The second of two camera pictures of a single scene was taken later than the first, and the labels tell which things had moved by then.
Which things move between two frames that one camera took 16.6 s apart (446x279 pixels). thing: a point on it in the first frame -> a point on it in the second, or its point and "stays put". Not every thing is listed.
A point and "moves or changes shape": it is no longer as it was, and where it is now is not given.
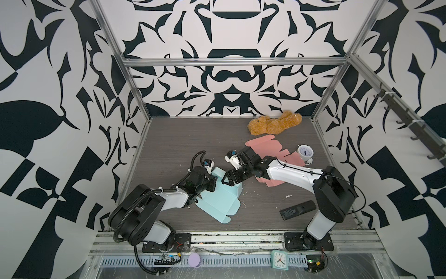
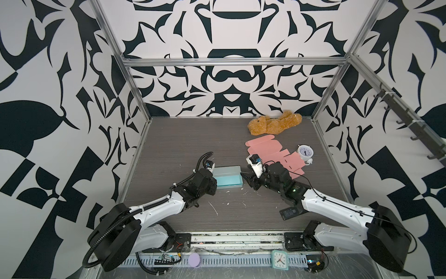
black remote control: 294,211 stays put
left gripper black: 211,181 stays put
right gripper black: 230,174 -> 252,180
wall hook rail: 419,129 stays put
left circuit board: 168,260 stays put
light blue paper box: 223,201 moves or changes shape
